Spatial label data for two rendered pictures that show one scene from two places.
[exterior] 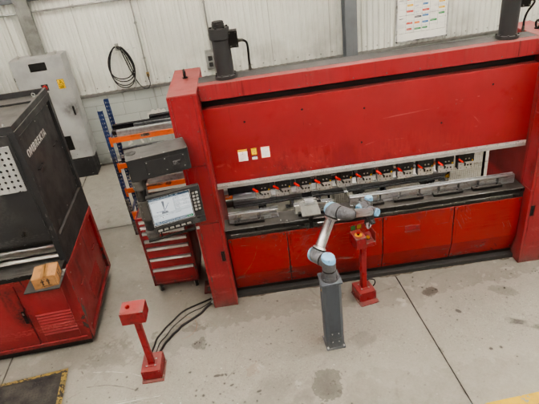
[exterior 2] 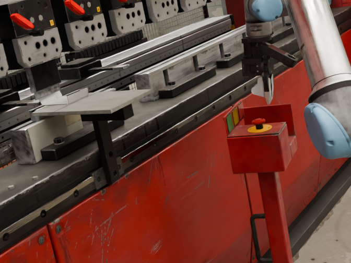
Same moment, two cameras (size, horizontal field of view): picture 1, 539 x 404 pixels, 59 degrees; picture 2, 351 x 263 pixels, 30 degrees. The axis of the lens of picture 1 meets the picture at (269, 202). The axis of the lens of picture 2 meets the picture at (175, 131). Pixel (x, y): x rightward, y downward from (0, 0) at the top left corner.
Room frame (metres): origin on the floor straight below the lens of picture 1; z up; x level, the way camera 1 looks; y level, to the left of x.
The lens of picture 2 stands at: (2.79, 0.85, 1.33)
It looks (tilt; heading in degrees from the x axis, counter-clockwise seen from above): 15 degrees down; 306
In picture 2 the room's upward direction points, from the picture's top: 11 degrees counter-clockwise
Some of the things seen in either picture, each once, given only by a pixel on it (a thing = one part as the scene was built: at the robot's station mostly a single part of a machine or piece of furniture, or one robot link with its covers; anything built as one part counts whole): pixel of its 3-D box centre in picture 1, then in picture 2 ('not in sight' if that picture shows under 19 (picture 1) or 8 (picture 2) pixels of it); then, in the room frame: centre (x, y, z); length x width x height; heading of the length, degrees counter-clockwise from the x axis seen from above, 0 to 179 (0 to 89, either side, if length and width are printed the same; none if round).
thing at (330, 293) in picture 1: (331, 311); not in sight; (3.14, -0.42, 0.39); 0.18 x 0.18 x 0.77; 5
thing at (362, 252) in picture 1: (362, 265); (279, 240); (3.72, -0.84, 0.39); 0.05 x 0.05 x 0.54; 12
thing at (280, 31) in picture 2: (447, 192); (280, 33); (4.06, -1.78, 0.89); 0.30 x 0.05 x 0.03; 91
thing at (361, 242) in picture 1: (362, 236); (261, 133); (3.72, -0.84, 0.75); 0.20 x 0.16 x 0.18; 102
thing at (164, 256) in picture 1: (172, 243); not in sight; (4.41, 1.13, 0.50); 0.50 x 0.50 x 1.00; 1
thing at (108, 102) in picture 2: (310, 208); (92, 102); (3.94, -0.38, 1.00); 0.26 x 0.18 x 0.01; 1
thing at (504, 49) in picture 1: (370, 68); not in sight; (4.09, -1.02, 2.23); 3.00 x 0.10 x 0.14; 91
